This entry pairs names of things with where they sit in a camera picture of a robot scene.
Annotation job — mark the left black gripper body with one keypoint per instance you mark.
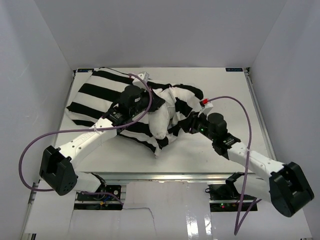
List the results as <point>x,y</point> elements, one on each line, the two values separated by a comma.
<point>143,105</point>

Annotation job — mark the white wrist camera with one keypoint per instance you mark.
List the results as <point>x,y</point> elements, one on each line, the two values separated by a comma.
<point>206,107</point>
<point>140,80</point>

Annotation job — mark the aluminium table frame rail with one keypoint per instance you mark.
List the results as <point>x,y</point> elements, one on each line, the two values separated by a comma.
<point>262,125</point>

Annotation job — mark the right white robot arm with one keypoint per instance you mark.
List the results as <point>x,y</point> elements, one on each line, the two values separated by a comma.
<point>285,186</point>

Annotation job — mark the right blue corner label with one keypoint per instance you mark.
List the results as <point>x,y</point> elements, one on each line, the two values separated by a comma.
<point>234,69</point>

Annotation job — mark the blue corner label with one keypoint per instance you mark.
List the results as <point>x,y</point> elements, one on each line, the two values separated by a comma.
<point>234,69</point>
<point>85,70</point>

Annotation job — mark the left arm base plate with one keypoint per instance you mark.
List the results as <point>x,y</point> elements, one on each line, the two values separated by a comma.
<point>101,202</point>

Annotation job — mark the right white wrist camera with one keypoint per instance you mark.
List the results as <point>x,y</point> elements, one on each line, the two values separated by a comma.
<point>206,107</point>

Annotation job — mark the white pillow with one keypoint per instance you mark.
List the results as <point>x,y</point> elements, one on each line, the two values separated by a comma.
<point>179,101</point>

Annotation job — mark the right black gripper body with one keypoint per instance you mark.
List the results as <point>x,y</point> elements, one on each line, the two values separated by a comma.
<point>202,127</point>

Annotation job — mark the black white striped pillowcase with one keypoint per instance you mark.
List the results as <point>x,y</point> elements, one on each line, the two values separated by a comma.
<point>96,96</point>

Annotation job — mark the left blue corner label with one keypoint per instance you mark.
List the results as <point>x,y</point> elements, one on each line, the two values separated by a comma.
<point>85,70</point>

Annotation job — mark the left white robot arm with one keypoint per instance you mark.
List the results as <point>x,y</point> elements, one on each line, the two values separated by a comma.
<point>58,165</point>

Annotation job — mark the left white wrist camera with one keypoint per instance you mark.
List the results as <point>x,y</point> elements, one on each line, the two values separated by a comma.
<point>140,80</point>

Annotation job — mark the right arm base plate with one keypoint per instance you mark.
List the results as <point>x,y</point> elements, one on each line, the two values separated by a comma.
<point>222,199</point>

